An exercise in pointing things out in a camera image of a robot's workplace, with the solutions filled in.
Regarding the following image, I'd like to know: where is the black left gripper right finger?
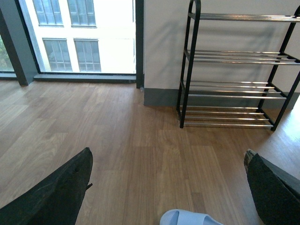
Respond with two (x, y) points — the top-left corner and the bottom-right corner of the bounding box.
(244, 149), (300, 225)

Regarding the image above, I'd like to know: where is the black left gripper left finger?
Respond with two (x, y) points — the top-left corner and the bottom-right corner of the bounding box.
(0, 147), (93, 225)

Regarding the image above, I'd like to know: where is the light blue slide sandal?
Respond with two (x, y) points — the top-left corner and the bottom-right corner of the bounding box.
(159, 209), (221, 225)

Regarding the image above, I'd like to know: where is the black metal shoe rack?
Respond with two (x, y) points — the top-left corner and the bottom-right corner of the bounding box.
(176, 0), (300, 131)

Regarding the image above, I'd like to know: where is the large window with frame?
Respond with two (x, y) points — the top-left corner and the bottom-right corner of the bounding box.
(0, 0), (144, 88)

